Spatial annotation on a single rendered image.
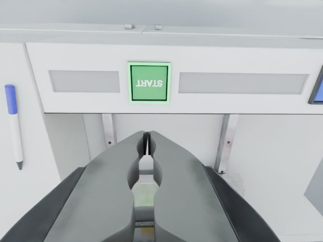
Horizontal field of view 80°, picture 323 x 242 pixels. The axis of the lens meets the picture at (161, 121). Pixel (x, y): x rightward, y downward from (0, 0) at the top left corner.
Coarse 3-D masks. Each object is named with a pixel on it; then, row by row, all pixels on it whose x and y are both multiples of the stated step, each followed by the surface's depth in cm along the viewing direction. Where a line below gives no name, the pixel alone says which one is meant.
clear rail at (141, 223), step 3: (138, 222) 49; (141, 222) 49; (144, 222) 49; (147, 222) 49; (150, 222) 49; (153, 222) 49; (135, 225) 49; (138, 225) 49; (141, 225) 49; (144, 225) 49; (147, 225) 49; (150, 225) 49; (153, 225) 49
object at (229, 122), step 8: (224, 120) 44; (232, 120) 42; (224, 128) 44; (232, 128) 43; (224, 136) 44; (232, 136) 44; (224, 144) 45; (224, 152) 46; (216, 160) 50; (224, 160) 47; (216, 168) 50; (224, 168) 48
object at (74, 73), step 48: (48, 48) 24; (96, 48) 24; (144, 48) 24; (192, 48) 24; (240, 48) 25; (288, 48) 25; (48, 96) 26; (96, 96) 27; (192, 96) 27; (240, 96) 28; (288, 96) 28
